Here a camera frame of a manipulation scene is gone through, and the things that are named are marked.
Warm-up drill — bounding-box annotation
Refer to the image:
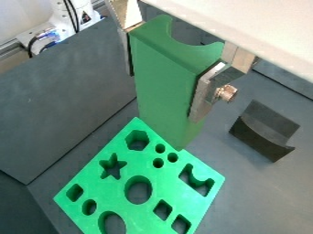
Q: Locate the black cable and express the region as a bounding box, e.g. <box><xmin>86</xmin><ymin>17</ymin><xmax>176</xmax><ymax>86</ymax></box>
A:
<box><xmin>62</xmin><ymin>0</ymin><xmax>82</xmax><ymax>34</ymax></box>

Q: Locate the black curved holder block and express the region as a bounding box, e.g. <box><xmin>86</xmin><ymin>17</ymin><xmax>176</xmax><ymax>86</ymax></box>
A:
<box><xmin>229</xmin><ymin>100</ymin><xmax>300</xmax><ymax>163</ymax></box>

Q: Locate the dark grey raised panel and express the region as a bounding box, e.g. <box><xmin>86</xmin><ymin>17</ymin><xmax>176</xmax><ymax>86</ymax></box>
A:
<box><xmin>0</xmin><ymin>18</ymin><xmax>136</xmax><ymax>185</ymax></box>

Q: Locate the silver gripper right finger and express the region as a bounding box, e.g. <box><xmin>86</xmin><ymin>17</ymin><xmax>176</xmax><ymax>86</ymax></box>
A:
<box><xmin>189</xmin><ymin>41</ymin><xmax>257</xmax><ymax>122</ymax></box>

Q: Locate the green shape sorting board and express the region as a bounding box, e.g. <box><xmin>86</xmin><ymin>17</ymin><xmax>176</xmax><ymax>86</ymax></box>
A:
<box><xmin>54</xmin><ymin>118</ymin><xmax>225</xmax><ymax>234</ymax></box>

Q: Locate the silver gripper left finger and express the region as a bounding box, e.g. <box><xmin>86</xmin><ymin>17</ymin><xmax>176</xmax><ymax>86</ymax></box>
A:
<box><xmin>105</xmin><ymin>0</ymin><xmax>145</xmax><ymax>76</ymax></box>

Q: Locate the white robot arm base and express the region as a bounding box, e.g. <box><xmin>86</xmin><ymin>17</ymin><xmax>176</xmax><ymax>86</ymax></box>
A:
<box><xmin>18</xmin><ymin>0</ymin><xmax>104</xmax><ymax>58</ymax></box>

